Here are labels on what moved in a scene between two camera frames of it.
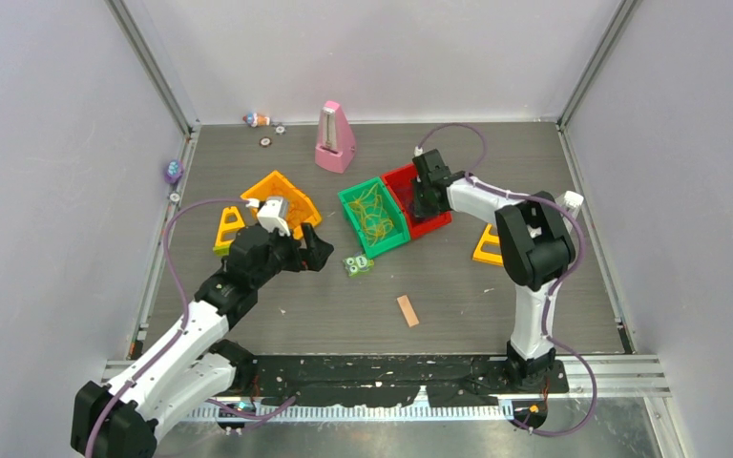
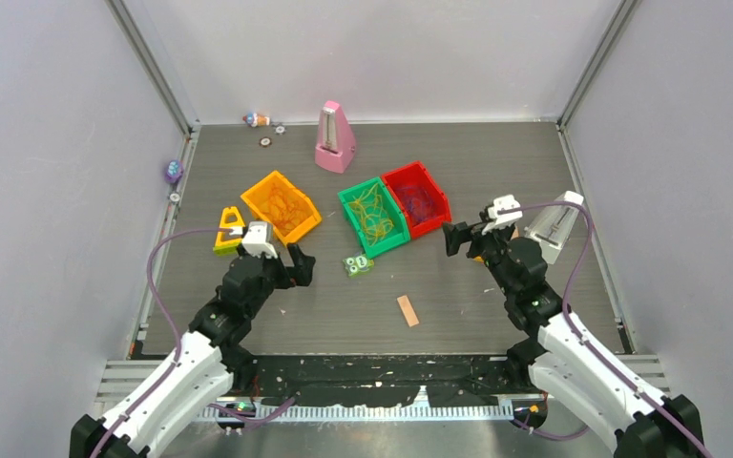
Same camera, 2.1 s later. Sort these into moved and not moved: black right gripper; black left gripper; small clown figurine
Moved: black right gripper; black left gripper
Not moved: small clown figurine
